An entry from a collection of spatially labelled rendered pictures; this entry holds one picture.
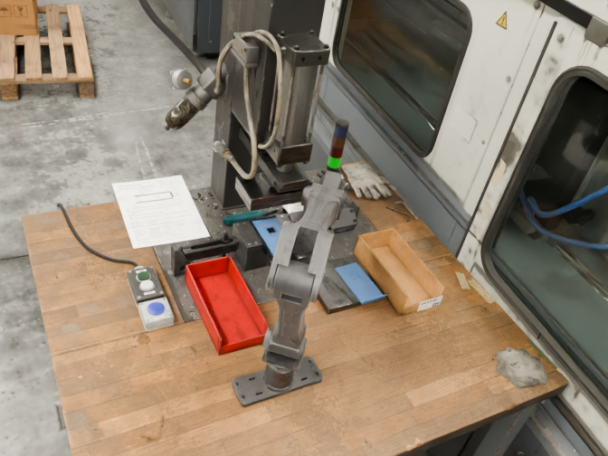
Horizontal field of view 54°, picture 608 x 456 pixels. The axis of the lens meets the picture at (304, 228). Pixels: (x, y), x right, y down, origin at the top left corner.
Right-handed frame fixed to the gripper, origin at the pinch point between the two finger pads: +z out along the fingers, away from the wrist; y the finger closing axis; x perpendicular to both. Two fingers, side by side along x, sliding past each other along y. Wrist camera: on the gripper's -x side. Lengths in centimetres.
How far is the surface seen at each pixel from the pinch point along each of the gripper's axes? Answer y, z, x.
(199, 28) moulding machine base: 233, 218, -83
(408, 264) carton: -9.6, 8.9, -35.9
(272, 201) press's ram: 11.2, -1.9, 3.1
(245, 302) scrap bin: -9.4, 10.8, 12.6
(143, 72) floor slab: 211, 237, -40
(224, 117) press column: 40.5, 6.7, 5.3
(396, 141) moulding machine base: 38, 29, -63
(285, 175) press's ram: 15.7, -6.1, -0.3
